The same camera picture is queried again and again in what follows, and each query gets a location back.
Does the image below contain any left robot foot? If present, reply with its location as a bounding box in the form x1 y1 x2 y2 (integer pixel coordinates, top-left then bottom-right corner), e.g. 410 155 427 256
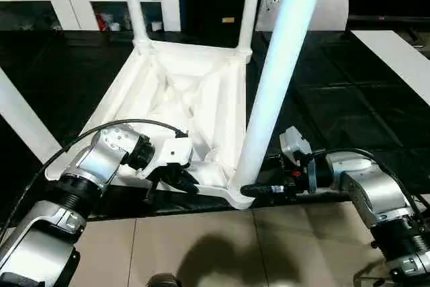
147 273 182 287

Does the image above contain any white side table board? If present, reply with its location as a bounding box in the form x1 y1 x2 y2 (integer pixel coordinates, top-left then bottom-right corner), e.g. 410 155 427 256
351 30 430 108

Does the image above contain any white plastic chair shell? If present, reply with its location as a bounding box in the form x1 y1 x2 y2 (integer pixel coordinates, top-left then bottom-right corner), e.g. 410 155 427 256
257 0 350 32

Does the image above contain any black flat monitor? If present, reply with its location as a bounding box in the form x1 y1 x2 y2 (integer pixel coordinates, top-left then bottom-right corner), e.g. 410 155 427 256
349 15 430 23

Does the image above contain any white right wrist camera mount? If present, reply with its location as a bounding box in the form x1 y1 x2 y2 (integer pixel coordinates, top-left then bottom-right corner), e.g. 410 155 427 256
279 126 317 194

